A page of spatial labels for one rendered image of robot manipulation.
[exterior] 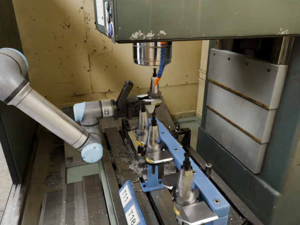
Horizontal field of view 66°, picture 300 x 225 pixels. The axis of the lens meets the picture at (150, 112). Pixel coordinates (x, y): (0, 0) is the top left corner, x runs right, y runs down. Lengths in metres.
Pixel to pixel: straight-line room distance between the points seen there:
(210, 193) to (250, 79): 0.67
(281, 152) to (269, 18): 0.57
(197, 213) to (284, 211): 0.82
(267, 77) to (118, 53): 1.26
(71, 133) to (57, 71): 1.16
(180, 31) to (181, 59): 1.53
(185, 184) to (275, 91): 0.63
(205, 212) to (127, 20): 0.47
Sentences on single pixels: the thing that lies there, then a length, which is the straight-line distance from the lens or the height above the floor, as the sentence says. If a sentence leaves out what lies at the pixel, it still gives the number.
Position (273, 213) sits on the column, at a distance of 1.28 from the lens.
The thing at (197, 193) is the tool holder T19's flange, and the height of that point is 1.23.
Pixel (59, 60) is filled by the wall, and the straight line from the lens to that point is 1.94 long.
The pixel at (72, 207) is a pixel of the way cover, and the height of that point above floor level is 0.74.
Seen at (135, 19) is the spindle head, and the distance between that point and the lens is 0.60.
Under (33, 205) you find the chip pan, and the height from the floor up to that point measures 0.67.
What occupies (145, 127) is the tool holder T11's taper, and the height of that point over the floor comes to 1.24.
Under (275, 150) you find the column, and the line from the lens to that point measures 1.15.
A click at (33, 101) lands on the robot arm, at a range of 0.81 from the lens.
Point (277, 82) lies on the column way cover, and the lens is 1.03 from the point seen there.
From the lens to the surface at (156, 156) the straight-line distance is 0.69.
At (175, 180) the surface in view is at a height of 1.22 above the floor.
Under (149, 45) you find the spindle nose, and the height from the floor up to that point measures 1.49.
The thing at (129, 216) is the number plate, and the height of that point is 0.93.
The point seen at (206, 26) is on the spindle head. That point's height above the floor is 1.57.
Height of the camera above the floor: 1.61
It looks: 24 degrees down
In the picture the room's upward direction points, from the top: straight up
